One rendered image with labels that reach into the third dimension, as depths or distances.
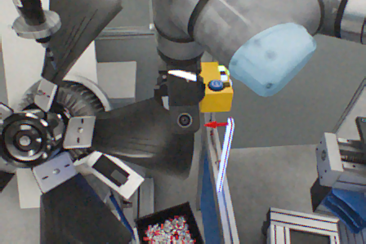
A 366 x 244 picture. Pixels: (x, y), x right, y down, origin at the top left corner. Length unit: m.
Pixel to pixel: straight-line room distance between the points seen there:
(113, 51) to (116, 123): 0.77
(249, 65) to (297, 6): 0.08
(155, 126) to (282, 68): 0.45
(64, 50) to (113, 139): 0.22
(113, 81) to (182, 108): 0.90
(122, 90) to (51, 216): 0.66
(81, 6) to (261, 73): 0.50
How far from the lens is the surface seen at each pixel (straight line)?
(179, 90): 0.44
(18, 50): 0.99
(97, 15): 0.67
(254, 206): 1.94
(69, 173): 0.78
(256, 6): 0.30
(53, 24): 0.53
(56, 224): 0.77
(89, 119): 0.74
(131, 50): 1.42
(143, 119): 0.70
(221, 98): 0.95
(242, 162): 2.08
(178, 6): 0.32
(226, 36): 0.29
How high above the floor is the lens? 1.72
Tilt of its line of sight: 47 degrees down
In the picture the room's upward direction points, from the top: straight up
